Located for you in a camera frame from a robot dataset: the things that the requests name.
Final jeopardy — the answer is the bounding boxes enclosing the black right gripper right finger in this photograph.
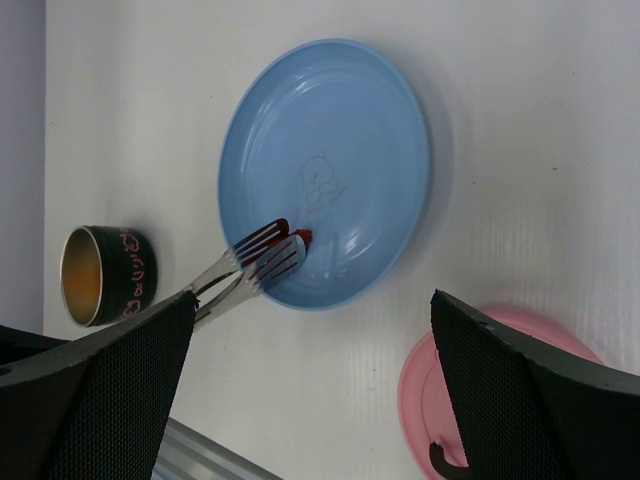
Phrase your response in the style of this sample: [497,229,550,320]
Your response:
[429,290,639,479]

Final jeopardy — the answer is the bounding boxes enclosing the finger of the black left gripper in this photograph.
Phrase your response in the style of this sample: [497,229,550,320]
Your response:
[0,325,65,365]

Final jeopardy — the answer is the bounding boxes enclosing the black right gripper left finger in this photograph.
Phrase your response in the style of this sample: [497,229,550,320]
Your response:
[1,292,198,479]

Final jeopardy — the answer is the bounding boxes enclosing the black steel lunch box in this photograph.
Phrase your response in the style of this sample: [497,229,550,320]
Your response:
[60,226,158,328]

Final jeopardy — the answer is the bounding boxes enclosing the steel serving tongs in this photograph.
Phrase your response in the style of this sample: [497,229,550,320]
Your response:
[187,219,308,330]

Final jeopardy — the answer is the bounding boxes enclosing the orange swirl pastry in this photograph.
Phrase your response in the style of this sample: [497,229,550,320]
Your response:
[63,263,101,317]

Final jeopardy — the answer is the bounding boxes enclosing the blue round plate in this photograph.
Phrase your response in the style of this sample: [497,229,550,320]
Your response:
[218,39,431,311]

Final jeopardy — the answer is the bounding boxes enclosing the aluminium frame rail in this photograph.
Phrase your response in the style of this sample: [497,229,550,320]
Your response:
[149,419,286,480]

